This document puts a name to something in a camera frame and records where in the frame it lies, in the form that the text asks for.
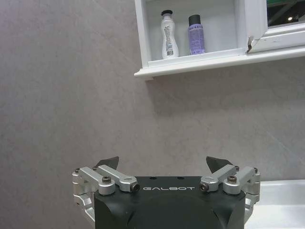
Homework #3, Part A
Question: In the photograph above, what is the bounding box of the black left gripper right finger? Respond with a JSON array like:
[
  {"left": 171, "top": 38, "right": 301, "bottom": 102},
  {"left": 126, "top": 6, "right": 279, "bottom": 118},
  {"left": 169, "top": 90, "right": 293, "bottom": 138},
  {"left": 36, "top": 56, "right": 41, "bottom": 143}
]
[{"left": 200, "top": 156, "right": 261, "bottom": 221}]

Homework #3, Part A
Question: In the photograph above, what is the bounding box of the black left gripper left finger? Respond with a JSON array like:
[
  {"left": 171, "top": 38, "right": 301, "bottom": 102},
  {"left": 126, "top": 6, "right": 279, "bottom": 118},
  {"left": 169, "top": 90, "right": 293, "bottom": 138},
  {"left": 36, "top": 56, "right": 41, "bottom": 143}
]
[{"left": 72, "top": 156, "right": 140, "bottom": 223}]

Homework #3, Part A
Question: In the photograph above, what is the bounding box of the white cabinet door with mirror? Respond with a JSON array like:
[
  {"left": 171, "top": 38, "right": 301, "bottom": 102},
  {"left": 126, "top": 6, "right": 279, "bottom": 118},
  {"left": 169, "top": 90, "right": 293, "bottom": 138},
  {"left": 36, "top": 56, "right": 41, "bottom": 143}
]
[{"left": 243, "top": 0, "right": 305, "bottom": 53}]

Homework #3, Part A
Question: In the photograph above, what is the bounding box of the purple bottle black cap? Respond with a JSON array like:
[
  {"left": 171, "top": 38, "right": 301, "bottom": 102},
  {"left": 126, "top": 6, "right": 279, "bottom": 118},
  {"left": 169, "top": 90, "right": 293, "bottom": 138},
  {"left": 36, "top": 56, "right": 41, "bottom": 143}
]
[{"left": 188, "top": 14, "right": 206, "bottom": 55}]

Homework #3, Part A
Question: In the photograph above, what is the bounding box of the white curvy bottle black cap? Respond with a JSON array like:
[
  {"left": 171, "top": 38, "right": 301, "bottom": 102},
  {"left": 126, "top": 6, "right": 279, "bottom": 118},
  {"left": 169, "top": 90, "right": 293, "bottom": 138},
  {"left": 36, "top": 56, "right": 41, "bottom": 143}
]
[{"left": 160, "top": 10, "right": 179, "bottom": 60}]

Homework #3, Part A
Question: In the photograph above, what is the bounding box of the white wall cabinet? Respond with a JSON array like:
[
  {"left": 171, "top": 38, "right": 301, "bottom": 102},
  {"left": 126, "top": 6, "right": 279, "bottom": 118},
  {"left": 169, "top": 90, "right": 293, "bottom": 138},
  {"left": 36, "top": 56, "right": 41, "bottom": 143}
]
[{"left": 133, "top": 0, "right": 305, "bottom": 82}]

